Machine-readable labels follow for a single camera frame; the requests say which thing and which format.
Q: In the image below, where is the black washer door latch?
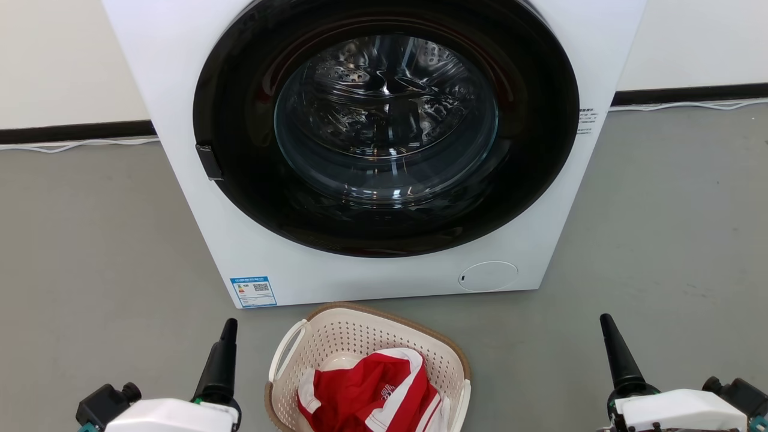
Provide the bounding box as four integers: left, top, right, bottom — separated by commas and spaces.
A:
196, 143, 224, 181

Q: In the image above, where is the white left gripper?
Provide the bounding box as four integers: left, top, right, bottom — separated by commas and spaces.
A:
103, 318, 242, 432

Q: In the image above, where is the red and white garment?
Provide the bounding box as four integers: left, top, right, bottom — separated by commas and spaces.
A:
298, 348, 452, 432

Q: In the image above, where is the white floor cable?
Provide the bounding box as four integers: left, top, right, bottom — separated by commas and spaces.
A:
0, 137, 160, 154
608, 98, 768, 113

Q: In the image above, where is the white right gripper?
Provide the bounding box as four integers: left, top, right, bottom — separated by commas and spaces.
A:
599, 313, 749, 432

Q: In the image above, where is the round white filter cover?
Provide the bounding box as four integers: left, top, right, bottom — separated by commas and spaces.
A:
458, 260, 518, 293

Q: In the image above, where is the white front-load washing machine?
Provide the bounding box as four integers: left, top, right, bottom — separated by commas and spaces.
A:
101, 0, 649, 310

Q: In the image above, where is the cream perforated laundry basket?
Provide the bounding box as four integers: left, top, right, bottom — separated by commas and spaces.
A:
265, 302, 472, 432

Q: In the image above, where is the blue energy label sticker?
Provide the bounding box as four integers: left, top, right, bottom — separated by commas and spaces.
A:
230, 276, 278, 308

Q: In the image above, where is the round black glass washer door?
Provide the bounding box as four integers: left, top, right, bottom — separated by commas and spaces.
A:
193, 0, 580, 259

